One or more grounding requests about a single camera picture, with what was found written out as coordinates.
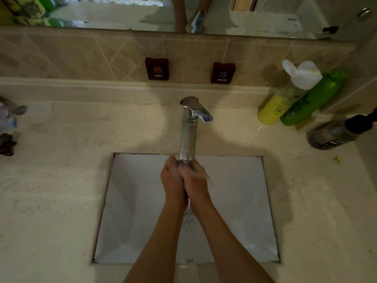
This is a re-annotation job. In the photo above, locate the person's left hand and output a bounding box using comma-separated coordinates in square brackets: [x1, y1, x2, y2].
[160, 154, 189, 208]

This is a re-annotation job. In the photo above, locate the person's right hand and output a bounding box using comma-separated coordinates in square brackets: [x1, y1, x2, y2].
[178, 160, 212, 211]

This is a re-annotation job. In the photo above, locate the white rectangular sink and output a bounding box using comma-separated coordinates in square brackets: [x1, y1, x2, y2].
[93, 153, 280, 265]

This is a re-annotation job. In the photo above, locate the person's right forearm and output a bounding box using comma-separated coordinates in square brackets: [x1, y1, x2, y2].
[190, 202, 276, 283]

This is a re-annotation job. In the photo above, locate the person's left forearm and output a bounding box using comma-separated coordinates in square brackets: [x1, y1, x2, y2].
[123, 202, 189, 283]

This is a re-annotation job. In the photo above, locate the chrome faucet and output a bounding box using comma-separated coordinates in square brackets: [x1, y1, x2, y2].
[179, 96, 214, 167]

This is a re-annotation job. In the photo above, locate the yellow bottle white flip cap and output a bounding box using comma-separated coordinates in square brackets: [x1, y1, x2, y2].
[258, 59, 323, 126]

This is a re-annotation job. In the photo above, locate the dark red sign blue symbol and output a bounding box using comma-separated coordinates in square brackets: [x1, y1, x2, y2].
[210, 62, 236, 85]

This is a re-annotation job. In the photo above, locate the dark pump bottle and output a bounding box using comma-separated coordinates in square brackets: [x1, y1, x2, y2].
[306, 107, 377, 151]

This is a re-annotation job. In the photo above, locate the green shampoo bottle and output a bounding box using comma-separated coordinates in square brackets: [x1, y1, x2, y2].
[279, 70, 347, 127]

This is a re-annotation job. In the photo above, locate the brown hair claw clip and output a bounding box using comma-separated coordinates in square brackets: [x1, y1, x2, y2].
[0, 133, 18, 156]

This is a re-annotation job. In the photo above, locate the white blue printed tube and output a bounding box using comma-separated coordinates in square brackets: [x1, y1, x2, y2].
[0, 96, 18, 134]

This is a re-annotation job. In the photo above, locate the wall mirror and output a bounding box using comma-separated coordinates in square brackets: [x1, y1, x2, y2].
[0, 0, 377, 42]

